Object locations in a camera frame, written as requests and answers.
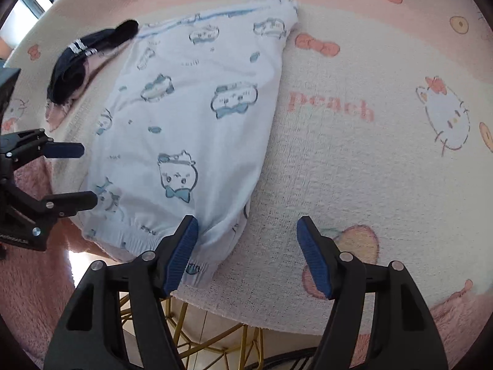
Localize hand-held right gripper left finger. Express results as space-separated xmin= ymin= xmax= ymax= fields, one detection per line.
xmin=43 ymin=215 xmax=199 ymax=370

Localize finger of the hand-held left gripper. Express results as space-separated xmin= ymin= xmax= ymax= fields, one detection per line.
xmin=43 ymin=142 xmax=85 ymax=159
xmin=39 ymin=191 xmax=99 ymax=217

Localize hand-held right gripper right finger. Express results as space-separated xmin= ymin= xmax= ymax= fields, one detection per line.
xmin=296 ymin=216 xmax=449 ymax=370

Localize white cartoon print pajama pants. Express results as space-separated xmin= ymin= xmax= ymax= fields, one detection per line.
xmin=79 ymin=0 xmax=300 ymax=290

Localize light pink garment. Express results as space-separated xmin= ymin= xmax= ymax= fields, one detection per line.
xmin=44 ymin=44 xmax=132 ymax=132

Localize navy garment with white stripes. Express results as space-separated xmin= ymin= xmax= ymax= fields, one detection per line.
xmin=46 ymin=20 xmax=139 ymax=105

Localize pink fluffy blanket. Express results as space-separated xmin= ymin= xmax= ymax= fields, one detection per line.
xmin=0 ymin=158 xmax=486 ymax=367

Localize pink cream cat print blanket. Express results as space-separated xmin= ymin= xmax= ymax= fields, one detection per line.
xmin=0 ymin=0 xmax=493 ymax=336

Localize gold metal wire frame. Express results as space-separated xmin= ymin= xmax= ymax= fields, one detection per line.
xmin=117 ymin=293 xmax=270 ymax=370

